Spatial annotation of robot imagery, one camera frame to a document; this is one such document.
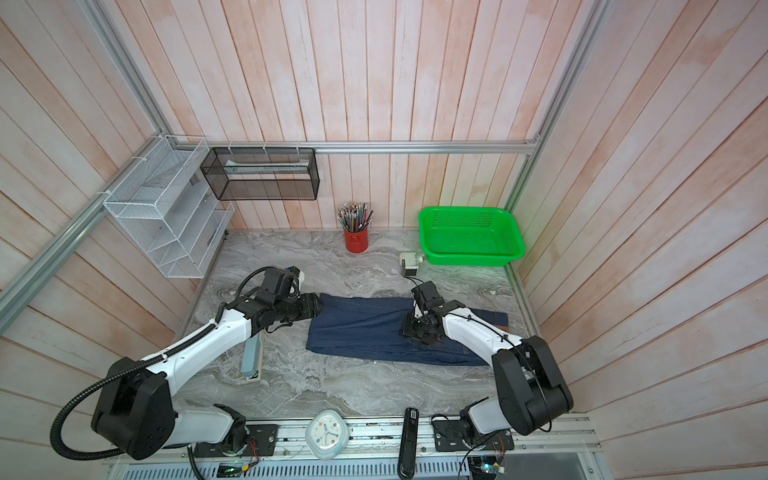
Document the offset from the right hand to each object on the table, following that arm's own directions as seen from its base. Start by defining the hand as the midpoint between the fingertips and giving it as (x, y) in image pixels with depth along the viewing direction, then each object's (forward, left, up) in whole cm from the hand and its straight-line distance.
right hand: (403, 331), depth 89 cm
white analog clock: (-28, +19, +1) cm, 34 cm away
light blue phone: (-10, +43, +4) cm, 44 cm away
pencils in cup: (+35, +16, +15) cm, 41 cm away
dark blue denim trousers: (+1, +10, -1) cm, 10 cm away
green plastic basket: (+43, -27, -3) cm, 52 cm away
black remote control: (-29, 0, +1) cm, 29 cm away
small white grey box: (+26, -3, +1) cm, 26 cm away
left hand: (+3, +26, +8) cm, 27 cm away
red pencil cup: (+34, +16, +4) cm, 38 cm away
